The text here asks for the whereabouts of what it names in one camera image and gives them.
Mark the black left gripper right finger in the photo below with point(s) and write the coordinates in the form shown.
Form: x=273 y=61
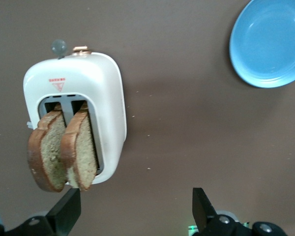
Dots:
x=204 y=211

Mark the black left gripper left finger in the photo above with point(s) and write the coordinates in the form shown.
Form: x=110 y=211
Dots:
x=66 y=211

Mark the brown bread slice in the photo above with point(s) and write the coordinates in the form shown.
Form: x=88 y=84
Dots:
x=84 y=152
x=51 y=152

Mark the blue plate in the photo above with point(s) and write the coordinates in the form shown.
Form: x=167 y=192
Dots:
x=268 y=44

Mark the brown table cloth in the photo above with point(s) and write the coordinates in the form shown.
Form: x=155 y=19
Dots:
x=174 y=123

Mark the white toaster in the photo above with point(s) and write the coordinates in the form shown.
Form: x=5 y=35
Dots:
x=108 y=98

